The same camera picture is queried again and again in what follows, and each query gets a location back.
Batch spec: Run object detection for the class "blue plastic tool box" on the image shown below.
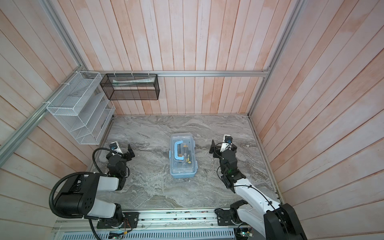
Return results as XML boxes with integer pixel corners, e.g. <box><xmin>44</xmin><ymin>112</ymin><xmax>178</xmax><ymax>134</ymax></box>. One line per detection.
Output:
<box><xmin>169</xmin><ymin>133</ymin><xmax>198</xmax><ymax>179</ymax></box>

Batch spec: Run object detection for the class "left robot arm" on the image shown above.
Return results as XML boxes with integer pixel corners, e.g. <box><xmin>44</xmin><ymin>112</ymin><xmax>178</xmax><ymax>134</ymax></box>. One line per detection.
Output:
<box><xmin>49</xmin><ymin>142</ymin><xmax>135</xmax><ymax>229</ymax></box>

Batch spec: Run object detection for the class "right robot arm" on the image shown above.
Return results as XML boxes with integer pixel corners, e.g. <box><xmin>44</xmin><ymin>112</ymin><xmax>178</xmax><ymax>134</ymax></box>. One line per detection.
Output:
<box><xmin>209</xmin><ymin>135</ymin><xmax>307</xmax><ymax>240</ymax></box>

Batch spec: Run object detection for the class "black mesh basket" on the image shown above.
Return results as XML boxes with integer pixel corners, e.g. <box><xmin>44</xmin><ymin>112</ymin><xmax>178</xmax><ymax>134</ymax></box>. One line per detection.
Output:
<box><xmin>100</xmin><ymin>73</ymin><xmax>160</xmax><ymax>101</ymax></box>

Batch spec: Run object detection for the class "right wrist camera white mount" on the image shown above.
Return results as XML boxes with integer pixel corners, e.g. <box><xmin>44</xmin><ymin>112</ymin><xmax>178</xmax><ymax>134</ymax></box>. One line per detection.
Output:
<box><xmin>220</xmin><ymin>135</ymin><xmax>233</xmax><ymax>153</ymax></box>

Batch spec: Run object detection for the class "black corrugated cable hose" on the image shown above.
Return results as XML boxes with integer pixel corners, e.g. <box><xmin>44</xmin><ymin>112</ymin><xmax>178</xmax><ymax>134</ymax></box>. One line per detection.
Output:
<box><xmin>48</xmin><ymin>146</ymin><xmax>115</xmax><ymax>240</ymax></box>

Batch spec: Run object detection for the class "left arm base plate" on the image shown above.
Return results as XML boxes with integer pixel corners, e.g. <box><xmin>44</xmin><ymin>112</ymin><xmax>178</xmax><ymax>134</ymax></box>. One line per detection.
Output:
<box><xmin>97</xmin><ymin>212</ymin><xmax>140</xmax><ymax>229</ymax></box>

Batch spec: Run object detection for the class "white wire mesh shelf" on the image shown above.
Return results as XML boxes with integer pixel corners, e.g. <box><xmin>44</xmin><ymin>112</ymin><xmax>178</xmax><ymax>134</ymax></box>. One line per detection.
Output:
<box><xmin>47</xmin><ymin>72</ymin><xmax>116</xmax><ymax>145</ymax></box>

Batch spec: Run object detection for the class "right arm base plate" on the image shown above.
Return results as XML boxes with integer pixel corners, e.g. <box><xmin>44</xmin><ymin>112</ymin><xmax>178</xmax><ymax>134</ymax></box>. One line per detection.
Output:
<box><xmin>214</xmin><ymin>208</ymin><xmax>247</xmax><ymax>226</ymax></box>

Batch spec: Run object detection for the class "aluminium front rail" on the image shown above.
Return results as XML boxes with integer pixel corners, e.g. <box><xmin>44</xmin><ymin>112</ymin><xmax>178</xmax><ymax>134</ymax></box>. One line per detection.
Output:
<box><xmin>53</xmin><ymin>208</ymin><xmax>257</xmax><ymax>239</ymax></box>

